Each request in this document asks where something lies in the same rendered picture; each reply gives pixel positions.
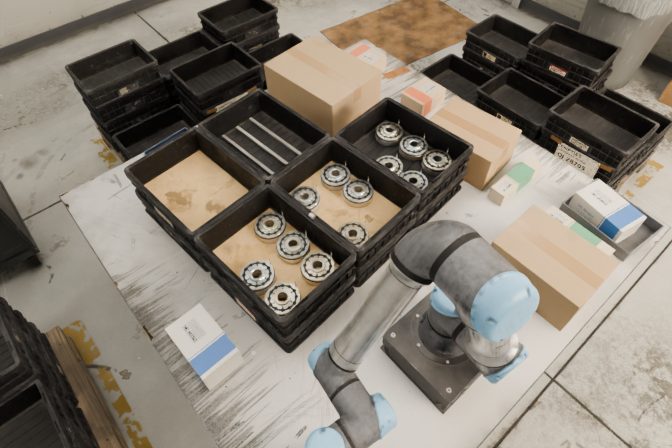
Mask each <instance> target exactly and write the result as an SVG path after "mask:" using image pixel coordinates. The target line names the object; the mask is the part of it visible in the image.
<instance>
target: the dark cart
mask: <svg viewBox="0 0 672 448"><path fill-rule="evenodd" d="M38 252H40V250H39V248H38V247H37V245H36V243H35V241H34V239H33V237H32V236H31V234H30V232H29V230H28V228H27V227H26V225H25V223H24V221H23V219H22V217H21V216H20V214H19V212H18V210H17V208H16V206H15V205H14V203H13V201H12V199H11V197H10V196H9V194H8V192H7V190H6V188H5V186H4V185H3V183H2V182H1V180H0V273H2V272H4V271H5V270H7V269H9V268H11V267H13V266H15V265H16V264H18V263H20V262H22V261H24V260H25V259H27V260H28V261H29V262H30V263H32V264H33V265H34V266H35V267H37V266H38V265H40V264H41V262H40V261H39V259H38V257H37V255H36V253H38Z"/></svg>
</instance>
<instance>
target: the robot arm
mask: <svg viewBox="0 0 672 448"><path fill-rule="evenodd" d="M390 260H391V262H390V263H389V265H388V266H387V267H386V269H385V270H384V272H383V273H382V274H381V276H380V277H379V278H378V280H377V281H376V283H375V284H374V285H373V287H372V288H371V290H370V291H369V292H368V294H367V295H366V297H365V298H364V299H363V301H362V302H361V303H360V305H359V306H358V308H357V309H356V310H355V312H354V313H353V315H352V316H351V317H350V319H349V320H348V321H347V323H346V324H345V326H344V327H343V328H342V330H341V331H340V333H339V334H338V335H337V337H336V338H335V339H334V341H325V342H323V343H321V344H319V345H318V346H316V348H315V349H313V350H312V351H311V352H310V354H309V356H308V364H309V366H310V368H311V370H312V371H313V375H314V377H315V378H316V379H317V380H318V381H319V383H320V385H321V386H322V388H323V390H324V391H325V393H326V394H327V396H328V398H329V399H330V401H331V403H332V404H333V406H334V408H335V409H336V411H337V413H338V414H339V416H340V418H339V419H337V420H336V421H334V422H333V423H332V424H331V425H329V426H328V427H320V428H317V429H315V430H314V431H313V432H311V433H310V435H309V436H308V438H307V440H306V443H305V447H304V448H369V447H370V446H371V445H373V444H374V443H375V442H377V441H378V440H381V439H382V438H383V436H385V435H386V434H387V433H388V432H390V431H391V430H392V429H393V428H395V427H396V424H397V417H396V414H395V412H394V410H393V408H392V406H391V405H390V403H389V402H388V400H387V399H386V398H385V397H384V396H383V395H382V394H381V393H379V392H377V393H375V394H372V395H370V394H369V393H368V391H367V390H366V388H365V387H364V385H363V384H362V382H361V381H360V379H359V378H358V376H357V375H356V373H355V372H356V370H357V369H358V368H359V366H360V365H361V363H362V362H363V361H364V360H365V358H366V357H367V356H368V355H369V353H370V352H371V351H372V350H373V348H374V347H375V346H376V345H377V343H378V342H379V341H380V339H381V338H382V337H383V336H384V334H385V333H386V332H387V331H388V329H389V328H390V327H391V326H392V324H393V323H394V322H395V321H396V319H397V318H398V317H399V316H400V314H401V313H402V312H403V310H404V309H405V308H406V307H407V305H408V304H409V303H410V302H411V300H412V299H413V298H414V297H415V295H416V294H417V293H418V292H419V290H420V289H421V288H422V286H429V285H431V284H432V283H433V282H434V283H435V284H436V285H435V286H434V288H433V291H432V292H431V295H430V304H429V308H428V309H427V310H426V311H425V312H424V313H423V315H422V316H421V318H420V321H419V326H418V333H419V337H420V340H421V342H422V343H423V345H424V346H425V347H426V348H427V349H428V350H429V351H430V352H432V353H433V354H435V355H437V356H440V357H444V358H453V357H457V356H460V355H462V354H464V353H465V354H466V355H467V356H468V358H469V359H470V360H471V361H472V362H473V364H474V365H475V366H476V367H477V368H478V369H479V371H480V372H481V373H482V375H483V377H485V378H486V379H487V380H488V381H489V382H490V383H492V384H496V383H498V382H499V381H500V380H501V379H503V378H504V377H505V376H506V375H508V374H509V373H510V372H511V371H512V370H514V369H515V368H516V367H517V366H518V365H519V364H521V363H522V362H523V361H524V360H525V359H527V358H528V356H529V353H528V351H527V350H526V348H525V346H524V345H523V344H521V343H520V342H519V341H518V337H517V334H516V332H517V331H519V330H520V329H521V328H522V327H523V326H524V325H525V324H526V323H527V322H528V321H529V319H530V318H531V317H532V315H533V314H532V313H533V312H535V311H536V309H537V307H538V304H539V293H538V291H537V289H536V288H535V287H534V286H533V285H532V284H531V282H530V280H529V279H528V278H527V277H526V276H525V275H524V274H522V273H520V272H519V271H518V270H517V269H516V268H514V267H513V266H512V265H511V264H510V263H509V262H508V261H507V260H506V259H505V258H504V257H503V256H502V255H501V254H500V253H499V252H498V251H496V250H495V249H494V248H493V247H492V246H491V245H490V244H489V243H488V242H487V241H486V240H485V239H484V238H483V237H482V236H480V235H479V233H478V232H477V231H476V230H475V229H473V228H472V227H471V226H469V225H467V224H465V223H462V222H459V221H455V220H436V221H432V222H428V223H425V224H423V225H420V226H418V227H416V228H415V229H413V230H412V231H410V232H409V233H407V234H406V235H405V236H404V237H403V238H402V239H401V240H400V241H399V242H398V243H397V244H396V246H395V247H394V248H393V250H392V251H391V253H390Z"/></svg>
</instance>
